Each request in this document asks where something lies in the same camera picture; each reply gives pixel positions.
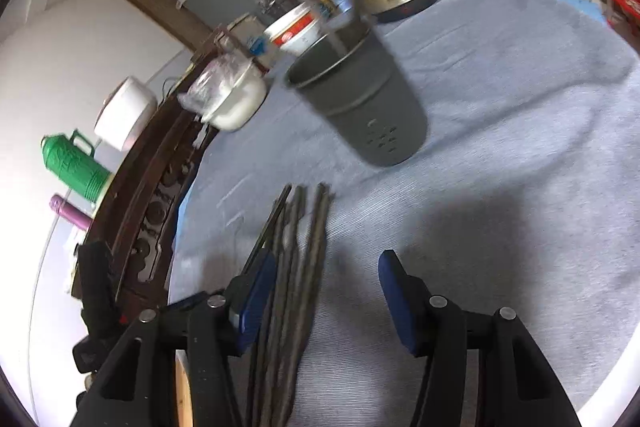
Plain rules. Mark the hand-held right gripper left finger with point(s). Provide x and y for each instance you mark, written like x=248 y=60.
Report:
x=257 y=297

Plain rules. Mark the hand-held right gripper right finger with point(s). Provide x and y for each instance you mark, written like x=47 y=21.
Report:
x=395 y=297

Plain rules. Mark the bundle of metal chopsticks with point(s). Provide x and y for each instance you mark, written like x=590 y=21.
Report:
x=310 y=287

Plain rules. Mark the grey utensil holder cup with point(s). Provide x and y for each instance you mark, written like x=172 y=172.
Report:
x=370 y=107

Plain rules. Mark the purple bottle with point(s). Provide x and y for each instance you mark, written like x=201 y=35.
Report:
x=70 y=211

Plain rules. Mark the dark wooden cabinet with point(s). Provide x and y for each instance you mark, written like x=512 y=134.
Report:
x=145 y=187

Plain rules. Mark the green thermos flask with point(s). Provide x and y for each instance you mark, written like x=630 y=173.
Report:
x=75 y=164

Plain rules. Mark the white round container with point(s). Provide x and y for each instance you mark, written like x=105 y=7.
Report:
x=125 y=114

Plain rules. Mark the white enamel pot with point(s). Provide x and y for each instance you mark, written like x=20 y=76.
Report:
x=240 y=107

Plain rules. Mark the grey-blue table cloth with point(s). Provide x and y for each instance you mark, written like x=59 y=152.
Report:
x=500 y=107

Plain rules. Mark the clear plastic bag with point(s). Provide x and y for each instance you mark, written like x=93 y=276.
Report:
x=215 y=82

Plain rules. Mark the white carton blue print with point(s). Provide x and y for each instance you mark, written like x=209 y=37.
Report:
x=250 y=42

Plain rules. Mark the white bowl red print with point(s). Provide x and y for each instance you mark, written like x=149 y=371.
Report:
x=292 y=34

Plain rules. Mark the wooden lattice door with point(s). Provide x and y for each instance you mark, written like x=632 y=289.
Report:
x=160 y=2

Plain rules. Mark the red packet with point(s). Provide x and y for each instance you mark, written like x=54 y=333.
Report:
x=625 y=4

